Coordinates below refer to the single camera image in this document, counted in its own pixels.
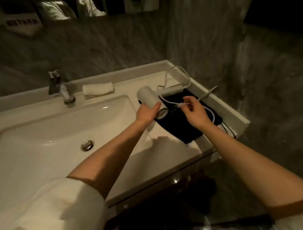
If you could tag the white right shirt sleeve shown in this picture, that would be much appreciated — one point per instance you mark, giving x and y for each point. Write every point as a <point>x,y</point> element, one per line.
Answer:
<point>288,224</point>

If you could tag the white left shirt sleeve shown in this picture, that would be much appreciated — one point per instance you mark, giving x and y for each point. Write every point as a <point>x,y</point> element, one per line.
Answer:
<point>52,206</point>

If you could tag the dark vanity cabinet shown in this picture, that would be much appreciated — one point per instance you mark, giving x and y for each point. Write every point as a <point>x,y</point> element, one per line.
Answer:
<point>161,196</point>

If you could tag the wall mirror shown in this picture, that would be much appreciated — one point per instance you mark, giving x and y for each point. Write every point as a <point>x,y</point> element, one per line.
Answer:
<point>113,7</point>

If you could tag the person's left thumb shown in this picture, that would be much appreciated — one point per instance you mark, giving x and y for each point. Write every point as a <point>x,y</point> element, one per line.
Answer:
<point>155,107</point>

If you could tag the white ceramic sink basin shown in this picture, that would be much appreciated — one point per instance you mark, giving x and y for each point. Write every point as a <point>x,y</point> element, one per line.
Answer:
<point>47,132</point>

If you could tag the black storage pouch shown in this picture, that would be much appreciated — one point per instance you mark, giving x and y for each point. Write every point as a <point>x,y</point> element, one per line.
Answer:
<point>180,128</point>

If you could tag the white sign card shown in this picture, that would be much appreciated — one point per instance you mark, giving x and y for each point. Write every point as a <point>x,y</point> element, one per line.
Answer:
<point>23,23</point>

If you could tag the white shirt sleeve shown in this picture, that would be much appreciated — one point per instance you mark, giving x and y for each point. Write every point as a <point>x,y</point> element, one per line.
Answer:
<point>52,206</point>
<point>288,224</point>

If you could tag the white hair dryer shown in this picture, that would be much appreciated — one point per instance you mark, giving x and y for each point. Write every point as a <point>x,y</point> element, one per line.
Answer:
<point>149,97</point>

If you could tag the folded white towel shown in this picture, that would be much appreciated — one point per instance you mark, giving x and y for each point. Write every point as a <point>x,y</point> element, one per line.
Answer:
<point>98,89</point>

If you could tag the person's right thumb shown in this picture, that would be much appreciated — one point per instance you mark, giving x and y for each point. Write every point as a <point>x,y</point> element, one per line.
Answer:
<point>186,107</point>

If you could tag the chrome sink drain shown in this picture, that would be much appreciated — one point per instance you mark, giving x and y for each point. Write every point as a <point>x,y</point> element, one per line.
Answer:
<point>87,145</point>

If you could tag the person's left forearm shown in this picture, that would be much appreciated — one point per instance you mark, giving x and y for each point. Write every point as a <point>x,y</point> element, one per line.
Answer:
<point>111,154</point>

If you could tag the person's right forearm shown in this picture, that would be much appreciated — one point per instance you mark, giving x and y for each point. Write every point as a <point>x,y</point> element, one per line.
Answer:
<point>251,165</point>

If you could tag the chrome faucet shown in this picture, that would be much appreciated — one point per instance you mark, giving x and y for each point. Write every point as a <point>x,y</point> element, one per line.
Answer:
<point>62,90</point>

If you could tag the person's right hand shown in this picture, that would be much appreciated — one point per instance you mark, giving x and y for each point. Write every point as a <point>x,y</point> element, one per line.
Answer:
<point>197,115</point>

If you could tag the person's left hand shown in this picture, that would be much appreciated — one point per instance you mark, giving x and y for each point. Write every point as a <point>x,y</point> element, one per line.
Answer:
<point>145,113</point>

